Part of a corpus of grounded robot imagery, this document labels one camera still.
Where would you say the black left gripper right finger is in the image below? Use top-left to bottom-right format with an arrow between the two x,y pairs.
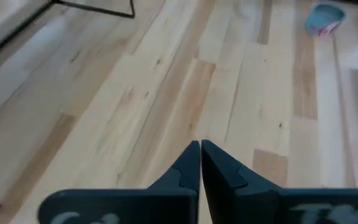
201,139 -> 358,224

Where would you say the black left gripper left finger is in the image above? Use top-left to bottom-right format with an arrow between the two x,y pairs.
37,140 -> 201,224

